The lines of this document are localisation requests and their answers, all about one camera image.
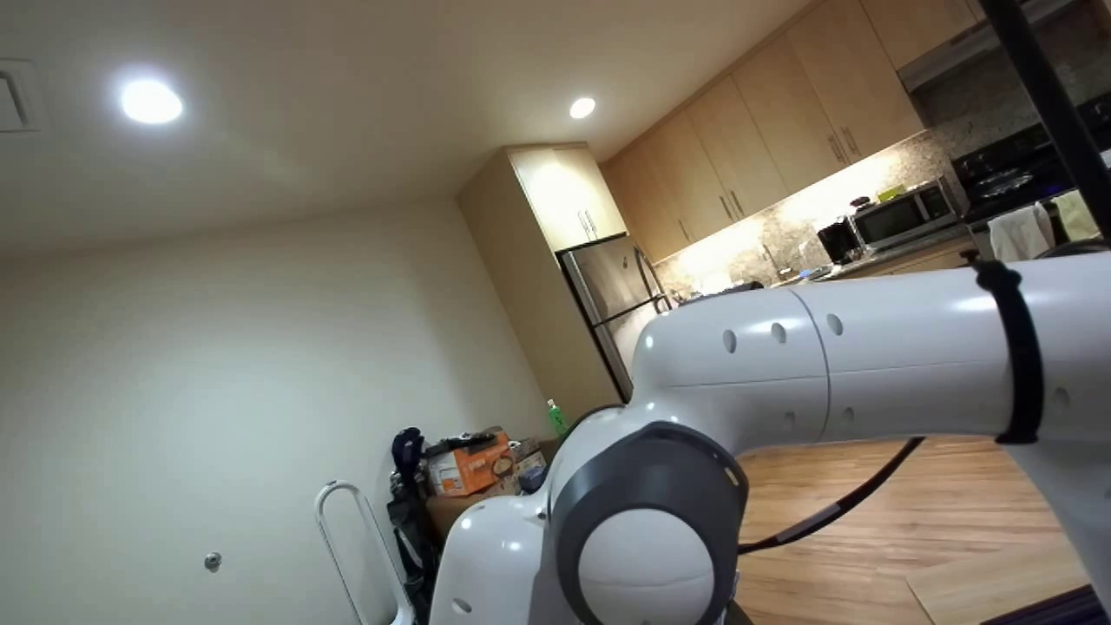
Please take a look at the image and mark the orange bag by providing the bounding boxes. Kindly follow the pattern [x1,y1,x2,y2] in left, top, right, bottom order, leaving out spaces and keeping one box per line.
[421,427,522,501]

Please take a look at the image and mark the black bag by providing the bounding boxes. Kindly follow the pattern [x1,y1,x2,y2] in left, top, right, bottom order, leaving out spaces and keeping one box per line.
[385,423,447,618]

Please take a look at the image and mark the stainless steel fridge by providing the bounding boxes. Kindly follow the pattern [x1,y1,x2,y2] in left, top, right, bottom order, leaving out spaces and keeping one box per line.
[557,233,682,403]

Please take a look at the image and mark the green bottle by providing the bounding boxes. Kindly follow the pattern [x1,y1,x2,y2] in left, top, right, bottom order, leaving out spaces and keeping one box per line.
[543,395,573,440]

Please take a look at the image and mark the tall wooden cabinet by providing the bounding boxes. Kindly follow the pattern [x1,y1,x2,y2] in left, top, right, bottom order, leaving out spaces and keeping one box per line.
[456,140,635,427]

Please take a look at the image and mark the round recessed ceiling light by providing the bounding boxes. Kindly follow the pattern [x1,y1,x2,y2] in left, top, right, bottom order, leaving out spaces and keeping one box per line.
[112,67,193,133]
[561,89,603,123]

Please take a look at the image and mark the white tube rack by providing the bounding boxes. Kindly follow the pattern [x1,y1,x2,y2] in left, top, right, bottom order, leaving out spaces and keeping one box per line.
[311,476,413,625]

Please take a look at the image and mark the small black toaster oven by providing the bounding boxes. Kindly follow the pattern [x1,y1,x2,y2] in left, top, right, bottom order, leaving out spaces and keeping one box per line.
[814,214,863,271]

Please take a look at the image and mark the silver microwave oven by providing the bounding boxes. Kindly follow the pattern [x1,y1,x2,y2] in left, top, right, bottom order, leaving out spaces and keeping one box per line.
[848,175,970,255]

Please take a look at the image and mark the steel range hood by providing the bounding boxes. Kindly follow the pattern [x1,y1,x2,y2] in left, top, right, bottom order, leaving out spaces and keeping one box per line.
[895,0,1111,97]

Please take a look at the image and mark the black metal pole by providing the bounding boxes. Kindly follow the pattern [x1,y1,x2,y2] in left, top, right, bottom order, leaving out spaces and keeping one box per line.
[979,0,1111,247]

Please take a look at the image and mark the dark purple mat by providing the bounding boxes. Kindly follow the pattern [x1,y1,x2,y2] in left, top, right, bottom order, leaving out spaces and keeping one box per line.
[977,578,1111,625]

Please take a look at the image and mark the white ceiling vent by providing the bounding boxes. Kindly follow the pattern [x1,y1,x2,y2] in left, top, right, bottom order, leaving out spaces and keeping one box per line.
[0,67,31,134]

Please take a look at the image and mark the wooden kitchen wall cabinets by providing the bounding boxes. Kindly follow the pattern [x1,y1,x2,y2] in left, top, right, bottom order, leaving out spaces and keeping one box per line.
[601,0,929,263]

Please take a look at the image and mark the black velcro strap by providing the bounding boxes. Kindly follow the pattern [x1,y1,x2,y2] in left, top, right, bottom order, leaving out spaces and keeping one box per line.
[971,255,1047,449]

